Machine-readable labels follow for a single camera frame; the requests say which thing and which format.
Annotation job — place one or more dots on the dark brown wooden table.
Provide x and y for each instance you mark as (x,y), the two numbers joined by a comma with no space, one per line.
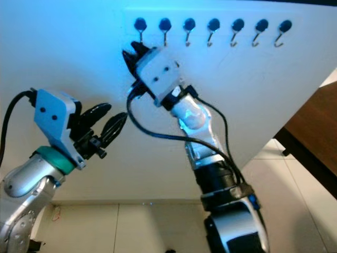
(313,121)

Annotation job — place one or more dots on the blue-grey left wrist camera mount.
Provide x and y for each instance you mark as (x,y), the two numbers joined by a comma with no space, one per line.
(55,118)

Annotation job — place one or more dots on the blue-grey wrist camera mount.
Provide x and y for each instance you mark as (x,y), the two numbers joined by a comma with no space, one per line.
(55,118)
(158,74)

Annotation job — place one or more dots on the black magnet metal hook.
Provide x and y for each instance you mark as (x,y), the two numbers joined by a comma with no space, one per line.
(238,25)
(261,25)
(285,26)
(189,24)
(140,23)
(165,24)
(214,25)

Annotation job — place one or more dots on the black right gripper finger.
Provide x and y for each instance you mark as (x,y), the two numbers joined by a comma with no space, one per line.
(131,64)
(142,49)

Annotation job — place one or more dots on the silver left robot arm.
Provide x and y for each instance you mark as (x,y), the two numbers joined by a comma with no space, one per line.
(23,190)

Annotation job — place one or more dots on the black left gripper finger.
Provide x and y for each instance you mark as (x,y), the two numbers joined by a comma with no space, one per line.
(116,129)
(97,112)

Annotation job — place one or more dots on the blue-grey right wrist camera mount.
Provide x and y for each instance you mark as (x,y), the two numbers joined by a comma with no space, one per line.
(158,74)

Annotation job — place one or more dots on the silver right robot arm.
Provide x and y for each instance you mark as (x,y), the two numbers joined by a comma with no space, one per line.
(226,184)

